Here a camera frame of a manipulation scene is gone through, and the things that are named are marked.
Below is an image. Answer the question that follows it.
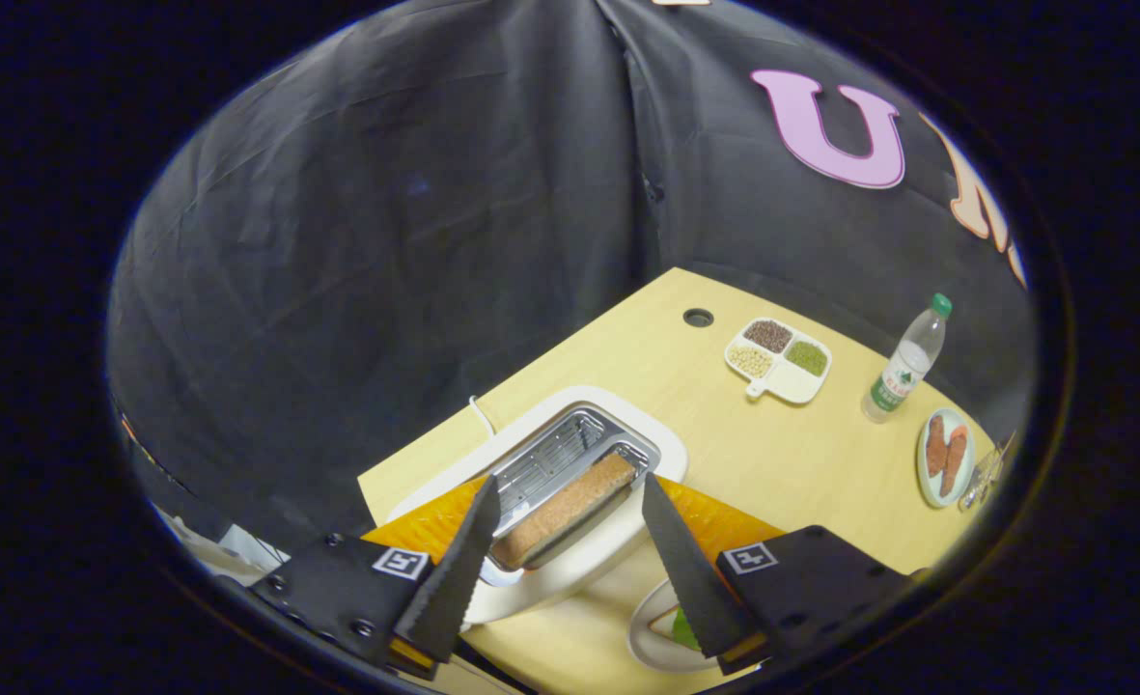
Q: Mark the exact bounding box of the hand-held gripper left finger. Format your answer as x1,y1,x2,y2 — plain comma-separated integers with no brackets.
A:
251,473,503,681

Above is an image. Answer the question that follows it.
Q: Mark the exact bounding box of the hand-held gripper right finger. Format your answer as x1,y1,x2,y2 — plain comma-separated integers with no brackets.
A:
641,471,918,675

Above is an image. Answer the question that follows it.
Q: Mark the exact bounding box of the round beige plate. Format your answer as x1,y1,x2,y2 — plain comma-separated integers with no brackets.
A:
627,577,725,674

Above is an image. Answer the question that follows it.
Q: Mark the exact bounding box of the white toaster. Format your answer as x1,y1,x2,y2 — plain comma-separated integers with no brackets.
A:
386,386,688,626

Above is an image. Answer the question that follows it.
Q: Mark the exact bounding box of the bread slice in toaster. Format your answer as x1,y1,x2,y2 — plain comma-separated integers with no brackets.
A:
490,452,638,569

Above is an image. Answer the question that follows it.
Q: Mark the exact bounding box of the white divided seasoning tray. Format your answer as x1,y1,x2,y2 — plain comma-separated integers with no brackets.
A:
724,318,833,405

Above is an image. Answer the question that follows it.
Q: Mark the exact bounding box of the person's white coat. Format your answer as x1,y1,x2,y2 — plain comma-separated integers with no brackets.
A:
159,507,286,580

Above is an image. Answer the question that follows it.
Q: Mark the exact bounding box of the light blue plate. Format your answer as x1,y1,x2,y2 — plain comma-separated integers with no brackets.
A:
917,407,977,509

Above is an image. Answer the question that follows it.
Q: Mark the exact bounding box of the clear water bottle green cap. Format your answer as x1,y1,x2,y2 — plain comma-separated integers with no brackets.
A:
861,293,954,424

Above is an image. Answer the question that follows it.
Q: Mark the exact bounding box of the black backdrop cloth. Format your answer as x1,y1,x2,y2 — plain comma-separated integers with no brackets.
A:
106,0,1034,551

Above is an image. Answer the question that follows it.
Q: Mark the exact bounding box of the small wire basket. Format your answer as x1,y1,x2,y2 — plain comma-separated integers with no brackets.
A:
958,434,1015,513

